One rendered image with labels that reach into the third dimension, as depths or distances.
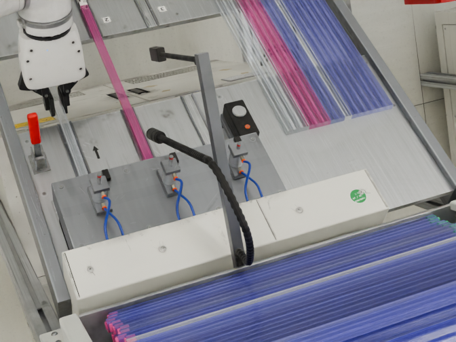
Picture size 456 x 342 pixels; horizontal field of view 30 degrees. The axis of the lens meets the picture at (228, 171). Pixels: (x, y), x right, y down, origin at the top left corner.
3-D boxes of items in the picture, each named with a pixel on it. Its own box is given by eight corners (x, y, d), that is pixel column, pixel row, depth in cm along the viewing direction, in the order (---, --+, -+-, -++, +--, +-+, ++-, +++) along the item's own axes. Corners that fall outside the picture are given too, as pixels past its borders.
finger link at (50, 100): (32, 89, 140) (37, 121, 144) (51, 85, 141) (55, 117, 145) (28, 79, 142) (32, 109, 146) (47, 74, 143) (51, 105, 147)
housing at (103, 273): (66, 298, 131) (61, 250, 119) (347, 216, 145) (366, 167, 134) (80, 345, 126) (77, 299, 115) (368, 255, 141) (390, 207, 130)
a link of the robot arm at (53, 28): (20, 28, 128) (23, 45, 130) (78, 17, 131) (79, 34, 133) (9, 0, 134) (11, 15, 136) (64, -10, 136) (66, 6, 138)
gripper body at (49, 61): (19, 39, 130) (28, 96, 138) (84, 26, 133) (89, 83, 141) (8, 13, 135) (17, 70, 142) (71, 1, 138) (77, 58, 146)
